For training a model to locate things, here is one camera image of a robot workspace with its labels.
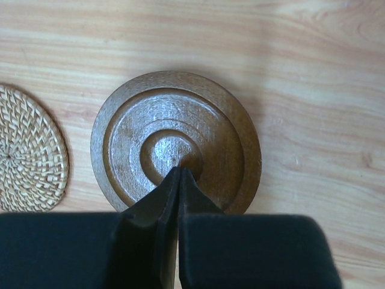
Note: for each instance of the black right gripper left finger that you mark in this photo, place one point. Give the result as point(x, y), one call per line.
point(135, 248)

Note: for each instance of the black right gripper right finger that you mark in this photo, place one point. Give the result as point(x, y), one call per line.
point(218, 250)

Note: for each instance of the brown wooden coaster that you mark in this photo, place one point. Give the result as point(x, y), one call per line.
point(166, 119)

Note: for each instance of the woven rattan coaster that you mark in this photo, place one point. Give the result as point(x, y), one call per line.
point(34, 158)

